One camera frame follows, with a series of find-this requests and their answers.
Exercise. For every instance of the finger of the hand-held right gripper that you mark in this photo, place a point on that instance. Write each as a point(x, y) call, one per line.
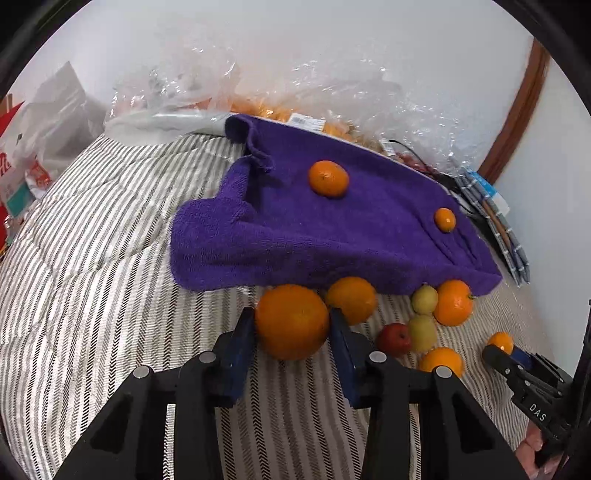
point(522, 356)
point(501, 363)

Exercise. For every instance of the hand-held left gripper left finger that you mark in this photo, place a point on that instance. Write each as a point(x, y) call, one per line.
point(243, 357)

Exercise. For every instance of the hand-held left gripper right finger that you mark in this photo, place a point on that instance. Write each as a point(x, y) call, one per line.
point(344, 364)

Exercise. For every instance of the small mandarin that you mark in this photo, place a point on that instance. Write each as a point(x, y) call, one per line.
point(445, 219)
point(502, 342)

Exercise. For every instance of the large orange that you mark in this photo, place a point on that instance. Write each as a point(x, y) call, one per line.
point(292, 321)

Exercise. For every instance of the person's right hand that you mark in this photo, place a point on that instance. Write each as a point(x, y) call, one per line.
point(526, 450)

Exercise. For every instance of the red apple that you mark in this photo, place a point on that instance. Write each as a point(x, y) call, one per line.
point(393, 339)

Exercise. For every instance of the yellow-green pear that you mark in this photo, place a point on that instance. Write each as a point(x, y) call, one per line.
point(422, 333)
point(425, 299)

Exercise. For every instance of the purple towel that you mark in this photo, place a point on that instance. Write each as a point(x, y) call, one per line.
point(318, 230)

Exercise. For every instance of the striped grey white blanket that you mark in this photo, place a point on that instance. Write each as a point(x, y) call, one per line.
point(115, 258)

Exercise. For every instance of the clear plastic bag of oranges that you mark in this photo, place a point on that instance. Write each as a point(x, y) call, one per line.
point(369, 106)

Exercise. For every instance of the red white package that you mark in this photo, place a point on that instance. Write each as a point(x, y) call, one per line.
point(16, 161)

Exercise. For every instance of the white plastic bag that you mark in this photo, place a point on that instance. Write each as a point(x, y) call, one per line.
point(60, 115)

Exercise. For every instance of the wooden door frame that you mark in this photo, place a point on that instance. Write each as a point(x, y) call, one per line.
point(517, 115)

